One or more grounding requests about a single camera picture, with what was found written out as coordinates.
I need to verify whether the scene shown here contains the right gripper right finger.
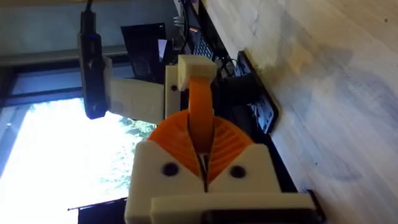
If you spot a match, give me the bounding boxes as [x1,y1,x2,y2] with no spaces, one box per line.
[203,116,282,194]

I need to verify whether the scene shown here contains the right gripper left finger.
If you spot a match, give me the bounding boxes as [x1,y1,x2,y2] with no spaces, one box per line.
[124,109,206,224]

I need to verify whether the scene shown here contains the black keyboard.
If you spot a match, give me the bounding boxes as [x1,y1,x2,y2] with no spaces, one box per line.
[190,27,216,62]

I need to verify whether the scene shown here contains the black monitor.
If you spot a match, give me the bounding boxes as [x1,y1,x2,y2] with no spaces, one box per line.
[120,22,169,84]

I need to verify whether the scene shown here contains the black device with screen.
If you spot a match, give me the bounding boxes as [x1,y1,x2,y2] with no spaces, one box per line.
[234,50,280,134]

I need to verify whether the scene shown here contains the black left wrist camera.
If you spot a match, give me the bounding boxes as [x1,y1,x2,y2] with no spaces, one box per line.
[77,10,109,121]

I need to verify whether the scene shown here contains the window frame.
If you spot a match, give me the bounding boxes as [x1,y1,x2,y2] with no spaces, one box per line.
[0,45,131,110]

